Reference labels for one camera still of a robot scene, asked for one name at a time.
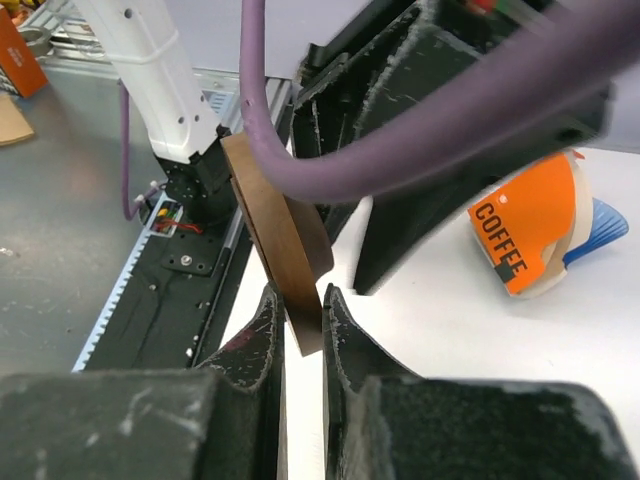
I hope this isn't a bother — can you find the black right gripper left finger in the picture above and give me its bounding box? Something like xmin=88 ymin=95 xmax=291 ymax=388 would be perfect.
xmin=1 ymin=286 xmax=287 ymax=479

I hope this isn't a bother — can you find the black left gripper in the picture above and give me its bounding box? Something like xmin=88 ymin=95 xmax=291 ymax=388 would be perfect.
xmin=291 ymin=1 xmax=613 ymax=295

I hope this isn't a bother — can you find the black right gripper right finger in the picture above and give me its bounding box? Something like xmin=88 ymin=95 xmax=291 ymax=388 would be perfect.
xmin=322 ymin=285 xmax=639 ymax=479

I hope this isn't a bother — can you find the brown wooden dripper ring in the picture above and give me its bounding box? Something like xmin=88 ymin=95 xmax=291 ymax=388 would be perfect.
xmin=220 ymin=131 xmax=335 ymax=357

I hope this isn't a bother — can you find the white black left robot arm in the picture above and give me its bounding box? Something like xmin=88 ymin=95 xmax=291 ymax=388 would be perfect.
xmin=79 ymin=1 xmax=612 ymax=294

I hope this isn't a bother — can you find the orange coffee filter box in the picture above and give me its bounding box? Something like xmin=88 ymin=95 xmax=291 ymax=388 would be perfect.
xmin=467 ymin=150 xmax=594 ymax=298

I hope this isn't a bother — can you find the blue plastic coffee dripper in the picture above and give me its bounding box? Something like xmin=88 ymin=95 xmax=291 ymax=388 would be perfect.
xmin=563 ymin=198 xmax=629 ymax=266

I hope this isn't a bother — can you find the brown cardboard piece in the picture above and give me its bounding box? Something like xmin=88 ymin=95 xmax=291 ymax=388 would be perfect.
xmin=0 ymin=94 xmax=35 ymax=146

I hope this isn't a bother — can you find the orange box in background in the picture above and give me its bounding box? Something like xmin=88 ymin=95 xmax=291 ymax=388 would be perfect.
xmin=0 ymin=7 xmax=48 ymax=98

